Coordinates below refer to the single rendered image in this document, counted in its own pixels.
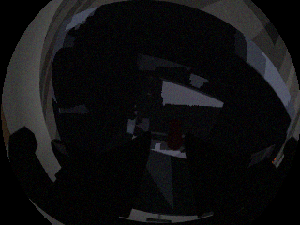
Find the dark red peg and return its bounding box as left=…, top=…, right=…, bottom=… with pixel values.
left=166, top=119, right=183, bottom=150

